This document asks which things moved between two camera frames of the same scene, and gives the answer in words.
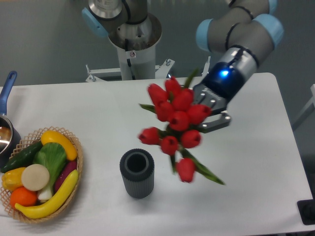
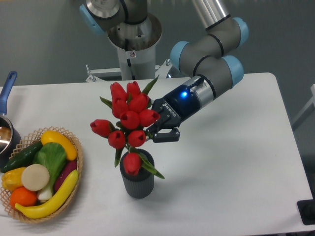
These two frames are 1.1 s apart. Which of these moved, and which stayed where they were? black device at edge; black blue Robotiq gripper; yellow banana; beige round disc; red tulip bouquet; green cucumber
Moved: red tulip bouquet; black blue Robotiq gripper
Stayed: beige round disc; yellow banana; black device at edge; green cucumber
